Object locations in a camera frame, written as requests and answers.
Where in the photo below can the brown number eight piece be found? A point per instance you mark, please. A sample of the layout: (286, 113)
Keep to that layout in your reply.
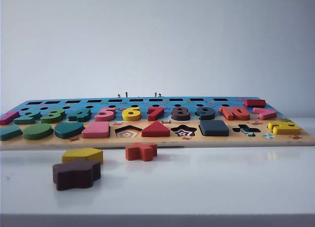
(180, 116)

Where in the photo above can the green circle block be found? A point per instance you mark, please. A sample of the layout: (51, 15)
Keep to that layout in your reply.
(38, 132)

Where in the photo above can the teal number four piece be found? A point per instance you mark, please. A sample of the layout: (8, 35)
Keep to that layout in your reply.
(80, 116)

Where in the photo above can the teal rectangle block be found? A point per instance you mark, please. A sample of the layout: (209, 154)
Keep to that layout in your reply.
(9, 133)

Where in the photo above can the wooden number shape puzzle board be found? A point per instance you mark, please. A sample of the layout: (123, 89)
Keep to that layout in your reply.
(172, 140)

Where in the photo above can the pink angle sign piece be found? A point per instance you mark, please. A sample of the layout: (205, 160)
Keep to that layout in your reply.
(265, 113)

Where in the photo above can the teal number two piece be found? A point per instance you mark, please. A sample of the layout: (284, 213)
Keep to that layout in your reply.
(28, 116)

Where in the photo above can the dark blue square block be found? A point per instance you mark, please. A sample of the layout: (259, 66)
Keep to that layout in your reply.
(213, 128)

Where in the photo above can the red triangle block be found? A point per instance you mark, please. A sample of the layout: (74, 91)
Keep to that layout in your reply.
(156, 131)

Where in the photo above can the yellow pentagon block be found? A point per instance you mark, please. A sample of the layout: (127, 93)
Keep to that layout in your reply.
(81, 154)

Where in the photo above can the red minus sign piece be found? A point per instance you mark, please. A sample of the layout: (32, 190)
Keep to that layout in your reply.
(254, 103)

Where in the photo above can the red number seven piece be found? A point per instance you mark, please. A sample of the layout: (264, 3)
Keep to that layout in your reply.
(155, 115)

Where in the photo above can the pink number five piece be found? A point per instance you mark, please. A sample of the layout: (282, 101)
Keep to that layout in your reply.
(104, 116)

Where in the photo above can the orange number ten piece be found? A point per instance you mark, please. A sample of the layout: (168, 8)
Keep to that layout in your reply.
(233, 114)

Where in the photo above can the pink trapezoid block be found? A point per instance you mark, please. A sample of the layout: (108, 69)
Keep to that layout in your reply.
(96, 131)

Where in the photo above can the green number three piece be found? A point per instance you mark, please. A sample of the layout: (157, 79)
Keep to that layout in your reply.
(53, 117)

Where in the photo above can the brown star block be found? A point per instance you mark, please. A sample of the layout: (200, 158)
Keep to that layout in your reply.
(73, 175)

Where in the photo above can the teal heart block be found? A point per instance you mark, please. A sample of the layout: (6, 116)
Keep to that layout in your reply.
(69, 131)

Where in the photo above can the yellow number six piece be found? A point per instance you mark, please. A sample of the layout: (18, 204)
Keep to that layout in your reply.
(131, 116)

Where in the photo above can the yellow equals sign piece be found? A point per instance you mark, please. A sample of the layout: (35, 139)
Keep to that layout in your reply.
(284, 129)

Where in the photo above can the pink number one piece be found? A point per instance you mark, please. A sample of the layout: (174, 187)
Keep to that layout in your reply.
(8, 117)

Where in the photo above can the orange cross block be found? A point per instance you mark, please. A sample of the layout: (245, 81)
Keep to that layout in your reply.
(140, 152)

